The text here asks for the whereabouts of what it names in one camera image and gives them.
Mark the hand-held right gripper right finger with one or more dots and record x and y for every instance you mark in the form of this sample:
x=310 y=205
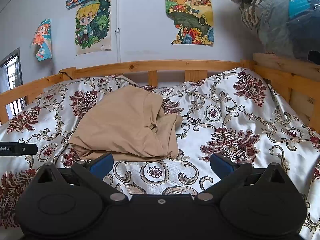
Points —
x=222 y=166

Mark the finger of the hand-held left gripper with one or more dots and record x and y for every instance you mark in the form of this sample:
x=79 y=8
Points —
x=25 y=149

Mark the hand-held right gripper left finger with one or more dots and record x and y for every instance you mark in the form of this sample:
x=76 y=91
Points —
x=101 y=166

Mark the beige hooded jacket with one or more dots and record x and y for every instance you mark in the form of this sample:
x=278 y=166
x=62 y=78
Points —
x=120 y=120

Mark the clear plastic bag of clothes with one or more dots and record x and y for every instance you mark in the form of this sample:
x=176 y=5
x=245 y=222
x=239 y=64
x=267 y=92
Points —
x=275 y=17

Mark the floral satin bedspread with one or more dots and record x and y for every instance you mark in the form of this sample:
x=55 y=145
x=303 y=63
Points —
x=250 y=120

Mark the window with metal bars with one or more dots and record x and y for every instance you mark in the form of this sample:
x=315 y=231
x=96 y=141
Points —
x=10 y=75

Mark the curled anime girl poster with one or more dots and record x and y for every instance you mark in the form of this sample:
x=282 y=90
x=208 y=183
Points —
x=42 y=40

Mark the blond cartoon character poster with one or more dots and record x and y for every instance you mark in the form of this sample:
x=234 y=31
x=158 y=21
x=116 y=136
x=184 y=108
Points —
x=93 y=25

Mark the colourful landscape poster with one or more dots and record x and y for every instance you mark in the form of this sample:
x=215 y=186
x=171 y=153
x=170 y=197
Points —
x=191 y=15

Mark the wooden bed frame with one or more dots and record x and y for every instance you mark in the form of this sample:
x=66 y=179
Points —
x=162 y=65

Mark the white wall pipe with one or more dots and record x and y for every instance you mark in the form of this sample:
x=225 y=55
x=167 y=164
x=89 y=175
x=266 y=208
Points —
x=118 y=45

